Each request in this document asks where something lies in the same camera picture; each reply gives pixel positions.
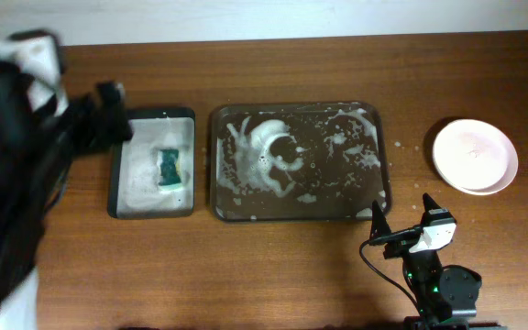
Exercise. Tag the white plate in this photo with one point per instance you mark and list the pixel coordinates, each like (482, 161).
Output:
(464, 138)

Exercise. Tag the green yellow sponge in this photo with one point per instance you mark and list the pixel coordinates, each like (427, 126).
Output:
(170, 175)

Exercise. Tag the pale blue plate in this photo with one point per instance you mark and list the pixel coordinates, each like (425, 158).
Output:
(479, 176)

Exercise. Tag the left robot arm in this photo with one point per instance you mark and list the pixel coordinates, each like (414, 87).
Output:
(42, 132)

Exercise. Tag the black soapy water tray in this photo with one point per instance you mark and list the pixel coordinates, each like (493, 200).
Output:
(133, 189)

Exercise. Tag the dark brown serving tray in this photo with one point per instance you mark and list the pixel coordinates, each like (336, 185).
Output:
(298, 162)

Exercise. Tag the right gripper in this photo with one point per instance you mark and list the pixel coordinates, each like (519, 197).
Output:
(401, 239)

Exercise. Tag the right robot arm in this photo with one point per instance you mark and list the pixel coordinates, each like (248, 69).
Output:
(444, 296)

